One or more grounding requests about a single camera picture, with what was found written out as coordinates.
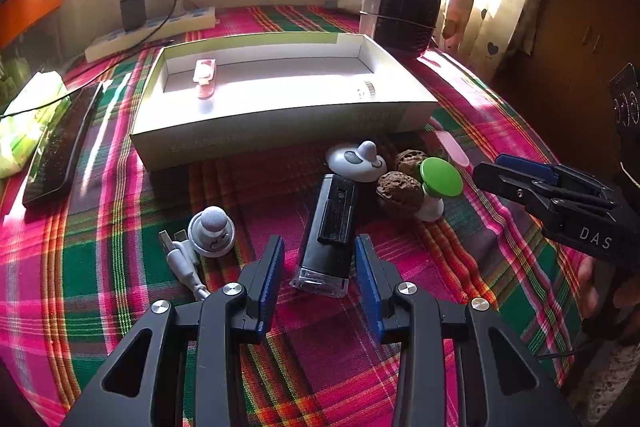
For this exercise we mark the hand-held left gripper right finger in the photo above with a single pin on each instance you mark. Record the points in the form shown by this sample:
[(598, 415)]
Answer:
[(367, 282)]

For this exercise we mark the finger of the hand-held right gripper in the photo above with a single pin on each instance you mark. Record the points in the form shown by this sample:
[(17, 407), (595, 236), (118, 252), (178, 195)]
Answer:
[(505, 184), (525, 168)]

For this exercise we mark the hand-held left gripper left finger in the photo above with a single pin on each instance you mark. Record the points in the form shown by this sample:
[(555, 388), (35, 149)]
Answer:
[(272, 279)]

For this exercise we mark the green-capped white mushroom toy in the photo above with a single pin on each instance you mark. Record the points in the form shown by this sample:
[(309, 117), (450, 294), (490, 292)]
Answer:
[(440, 177)]

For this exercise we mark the black flashlight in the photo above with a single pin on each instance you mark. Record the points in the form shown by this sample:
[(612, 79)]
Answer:
[(330, 217)]

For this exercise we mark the grey mushroom-shaped figurine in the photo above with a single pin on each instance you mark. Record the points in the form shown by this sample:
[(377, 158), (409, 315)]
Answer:
[(350, 159), (212, 232)]

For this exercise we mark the shallow white cardboard box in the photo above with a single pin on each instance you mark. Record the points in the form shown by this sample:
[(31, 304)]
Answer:
[(280, 132)]

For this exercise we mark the person's right hand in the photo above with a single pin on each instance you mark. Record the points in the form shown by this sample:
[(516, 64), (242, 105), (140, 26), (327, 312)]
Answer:
[(588, 287)]

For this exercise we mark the brown walnut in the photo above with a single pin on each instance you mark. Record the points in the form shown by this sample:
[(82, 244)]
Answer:
[(395, 196), (411, 163)]

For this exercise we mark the dark wooden wardrobe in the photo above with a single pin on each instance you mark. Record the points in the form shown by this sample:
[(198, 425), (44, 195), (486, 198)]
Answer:
[(565, 47)]

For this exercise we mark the person's patterned clothing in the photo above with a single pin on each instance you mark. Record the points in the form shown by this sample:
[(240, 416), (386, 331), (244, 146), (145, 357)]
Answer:
[(610, 382)]

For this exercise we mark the plaid tablecloth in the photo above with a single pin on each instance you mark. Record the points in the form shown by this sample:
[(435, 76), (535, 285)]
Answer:
[(125, 257)]

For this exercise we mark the grey portable heater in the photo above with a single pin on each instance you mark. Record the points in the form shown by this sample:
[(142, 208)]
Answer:
[(400, 17)]

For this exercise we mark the pink nail clipper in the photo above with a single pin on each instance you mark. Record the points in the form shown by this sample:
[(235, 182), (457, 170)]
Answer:
[(205, 79)]

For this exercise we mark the long black case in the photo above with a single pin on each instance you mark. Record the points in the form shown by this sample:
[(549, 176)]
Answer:
[(62, 147)]

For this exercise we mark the white power strip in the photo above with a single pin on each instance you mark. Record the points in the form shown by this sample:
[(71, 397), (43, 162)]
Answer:
[(110, 44)]

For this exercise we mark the green tissue packet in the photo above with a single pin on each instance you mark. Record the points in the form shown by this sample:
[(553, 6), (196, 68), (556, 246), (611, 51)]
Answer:
[(25, 127)]

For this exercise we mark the black charger adapter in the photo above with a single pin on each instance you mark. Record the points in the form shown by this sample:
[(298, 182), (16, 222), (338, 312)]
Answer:
[(132, 14)]

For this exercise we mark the orange plastic bin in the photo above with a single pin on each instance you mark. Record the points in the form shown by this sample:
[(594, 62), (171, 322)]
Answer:
[(30, 7)]

